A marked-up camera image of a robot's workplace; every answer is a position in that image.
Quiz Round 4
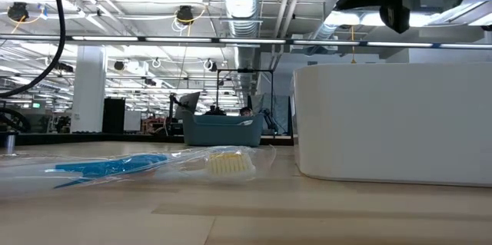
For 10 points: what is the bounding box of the long ceiling light bar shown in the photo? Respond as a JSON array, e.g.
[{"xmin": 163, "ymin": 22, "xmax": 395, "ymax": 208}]
[{"xmin": 0, "ymin": 32, "xmax": 492, "ymax": 49}]

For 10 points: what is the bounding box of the silver ventilation duct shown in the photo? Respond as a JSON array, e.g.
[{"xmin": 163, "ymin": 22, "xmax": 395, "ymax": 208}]
[
  {"xmin": 221, "ymin": 0, "xmax": 266, "ymax": 98},
  {"xmin": 307, "ymin": 0, "xmax": 364, "ymax": 42}
]

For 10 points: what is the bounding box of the background monitor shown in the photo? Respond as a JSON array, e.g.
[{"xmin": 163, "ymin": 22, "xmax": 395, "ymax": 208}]
[{"xmin": 175, "ymin": 91, "xmax": 201, "ymax": 120}]

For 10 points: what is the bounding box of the white plastic bin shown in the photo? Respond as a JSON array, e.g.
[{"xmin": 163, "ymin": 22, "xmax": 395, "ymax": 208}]
[{"xmin": 291, "ymin": 62, "xmax": 492, "ymax": 187}]

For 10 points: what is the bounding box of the teal plastic bin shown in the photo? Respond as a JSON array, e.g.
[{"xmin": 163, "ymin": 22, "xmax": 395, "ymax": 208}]
[{"xmin": 181, "ymin": 110, "xmax": 265, "ymax": 147}]

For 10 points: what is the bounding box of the blue toothbrush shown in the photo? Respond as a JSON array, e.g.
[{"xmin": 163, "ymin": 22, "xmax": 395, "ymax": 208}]
[{"xmin": 0, "ymin": 144, "xmax": 278, "ymax": 200}]

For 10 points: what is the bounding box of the grey partition panel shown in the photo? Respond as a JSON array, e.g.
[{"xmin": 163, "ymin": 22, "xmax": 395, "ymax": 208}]
[{"xmin": 251, "ymin": 93, "xmax": 292, "ymax": 135}]

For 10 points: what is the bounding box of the black curved hose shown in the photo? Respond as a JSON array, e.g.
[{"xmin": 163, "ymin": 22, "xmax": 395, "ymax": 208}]
[{"xmin": 0, "ymin": 106, "xmax": 32, "ymax": 134}]

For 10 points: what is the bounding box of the black cabinet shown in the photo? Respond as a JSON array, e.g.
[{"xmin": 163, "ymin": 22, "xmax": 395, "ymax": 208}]
[{"xmin": 101, "ymin": 97, "xmax": 126, "ymax": 134}]

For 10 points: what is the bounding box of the white pillar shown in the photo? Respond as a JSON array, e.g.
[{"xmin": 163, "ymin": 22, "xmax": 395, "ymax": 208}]
[{"xmin": 70, "ymin": 45, "xmax": 107, "ymax": 134}]

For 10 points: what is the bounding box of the black ceiling cable reel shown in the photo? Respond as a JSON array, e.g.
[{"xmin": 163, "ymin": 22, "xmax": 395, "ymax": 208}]
[
  {"xmin": 7, "ymin": 2, "xmax": 30, "ymax": 22},
  {"xmin": 175, "ymin": 5, "xmax": 195, "ymax": 23}
]

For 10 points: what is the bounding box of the silver metal can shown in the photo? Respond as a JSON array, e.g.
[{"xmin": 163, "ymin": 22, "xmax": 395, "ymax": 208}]
[{"xmin": 4, "ymin": 132, "xmax": 17, "ymax": 154}]

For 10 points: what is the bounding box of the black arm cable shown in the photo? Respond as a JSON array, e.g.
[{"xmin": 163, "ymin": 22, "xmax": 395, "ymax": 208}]
[{"xmin": 0, "ymin": 0, "xmax": 67, "ymax": 99}]

